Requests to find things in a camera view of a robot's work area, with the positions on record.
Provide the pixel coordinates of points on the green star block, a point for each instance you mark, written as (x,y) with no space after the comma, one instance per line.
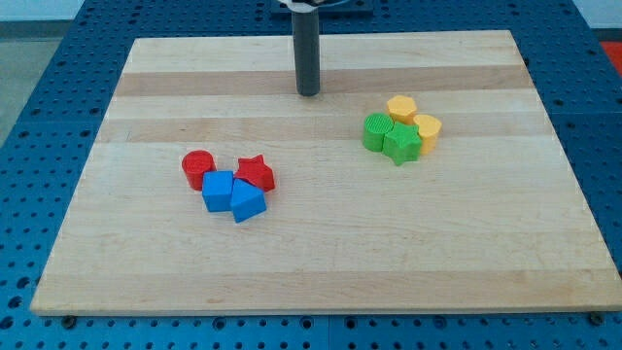
(402,143)

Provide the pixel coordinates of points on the yellow hexagon block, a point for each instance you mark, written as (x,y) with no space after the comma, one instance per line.
(402,109)

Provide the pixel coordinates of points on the green cylinder block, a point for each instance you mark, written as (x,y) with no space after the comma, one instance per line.
(375,127)

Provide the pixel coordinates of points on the blue cube block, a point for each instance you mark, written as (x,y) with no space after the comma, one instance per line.
(217,190)

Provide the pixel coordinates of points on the red cylinder block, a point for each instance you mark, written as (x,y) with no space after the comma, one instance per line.
(195,164)

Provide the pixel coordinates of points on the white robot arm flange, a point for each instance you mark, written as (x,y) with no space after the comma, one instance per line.
(306,6)

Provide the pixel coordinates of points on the yellow cylinder block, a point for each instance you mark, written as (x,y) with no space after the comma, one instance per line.
(429,128)

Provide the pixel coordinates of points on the red star block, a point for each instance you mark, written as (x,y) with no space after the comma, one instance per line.
(256,172)

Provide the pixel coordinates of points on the blue triangle block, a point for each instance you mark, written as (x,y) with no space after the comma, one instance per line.
(246,201)

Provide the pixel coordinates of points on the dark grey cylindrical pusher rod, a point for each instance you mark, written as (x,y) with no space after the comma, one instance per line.
(306,40)

